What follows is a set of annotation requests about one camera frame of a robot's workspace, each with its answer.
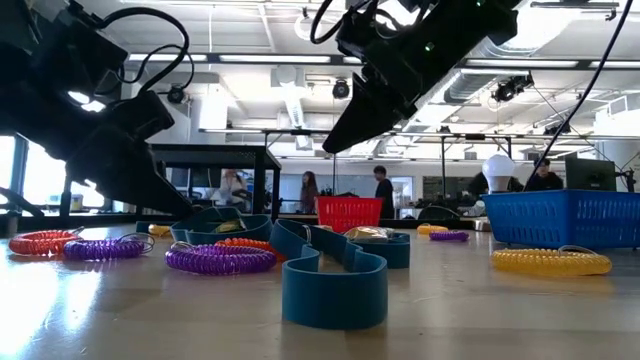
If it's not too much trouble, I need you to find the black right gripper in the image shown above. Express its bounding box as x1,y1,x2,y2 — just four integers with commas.
321,0,481,155

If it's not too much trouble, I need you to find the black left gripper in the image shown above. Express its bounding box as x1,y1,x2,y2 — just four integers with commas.
0,84,195,220

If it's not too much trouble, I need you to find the purple coil wristband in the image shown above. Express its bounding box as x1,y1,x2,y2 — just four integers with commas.
428,229,470,243
165,241,277,277
63,232,155,262

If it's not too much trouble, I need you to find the orange coil wristband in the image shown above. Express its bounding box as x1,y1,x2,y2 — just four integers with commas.
214,237,289,265
8,228,84,257

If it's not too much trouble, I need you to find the clear plastic packet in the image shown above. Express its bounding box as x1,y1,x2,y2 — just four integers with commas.
343,225,396,242

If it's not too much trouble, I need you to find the person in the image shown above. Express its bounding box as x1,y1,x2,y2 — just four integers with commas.
299,170,320,215
214,168,250,207
373,165,396,220
524,158,565,193

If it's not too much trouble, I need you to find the red plastic basket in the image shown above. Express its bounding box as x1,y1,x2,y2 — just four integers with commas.
315,195,385,234

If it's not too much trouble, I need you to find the overhead light bar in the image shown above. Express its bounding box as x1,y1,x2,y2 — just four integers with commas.
127,51,640,70

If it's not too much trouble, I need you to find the black chair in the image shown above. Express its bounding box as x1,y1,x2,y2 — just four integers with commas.
417,205,461,221

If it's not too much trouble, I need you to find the white bulb table lamp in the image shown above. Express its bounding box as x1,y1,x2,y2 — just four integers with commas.
472,153,517,232

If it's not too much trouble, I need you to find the blue plastic basket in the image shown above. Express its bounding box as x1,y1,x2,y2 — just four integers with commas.
482,189,640,251

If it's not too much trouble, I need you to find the black computer monitor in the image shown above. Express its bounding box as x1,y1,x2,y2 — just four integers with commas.
564,157,618,192

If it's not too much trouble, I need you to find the black frame table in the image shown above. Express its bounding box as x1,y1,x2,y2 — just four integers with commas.
149,143,282,221

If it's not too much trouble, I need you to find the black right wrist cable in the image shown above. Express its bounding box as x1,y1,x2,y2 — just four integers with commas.
309,0,381,45

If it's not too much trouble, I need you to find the white ceiling ring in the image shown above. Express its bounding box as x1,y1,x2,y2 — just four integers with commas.
293,13,323,42

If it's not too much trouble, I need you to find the silver air duct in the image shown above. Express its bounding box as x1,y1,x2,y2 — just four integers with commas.
442,4,584,104

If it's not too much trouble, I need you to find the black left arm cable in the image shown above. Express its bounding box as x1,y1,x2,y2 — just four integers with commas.
94,6,195,97

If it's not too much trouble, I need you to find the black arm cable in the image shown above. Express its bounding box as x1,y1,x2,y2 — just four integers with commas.
94,6,195,97
522,0,636,194

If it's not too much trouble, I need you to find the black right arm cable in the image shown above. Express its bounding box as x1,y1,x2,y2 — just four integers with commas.
522,0,636,194

